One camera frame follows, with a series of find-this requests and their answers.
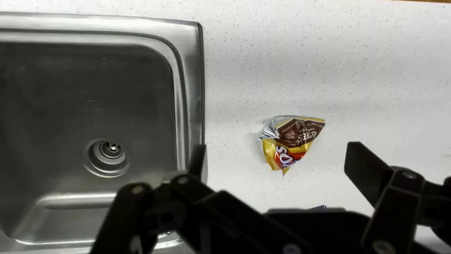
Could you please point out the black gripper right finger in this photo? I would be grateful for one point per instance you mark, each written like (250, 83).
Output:
(401, 200)

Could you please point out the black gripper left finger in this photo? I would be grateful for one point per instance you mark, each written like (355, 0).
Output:
(207, 221)

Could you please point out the brown yellow snack wrapper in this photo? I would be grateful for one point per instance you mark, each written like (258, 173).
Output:
(286, 138)

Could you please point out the stainless steel double sink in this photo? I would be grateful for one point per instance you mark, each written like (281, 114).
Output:
(87, 104)

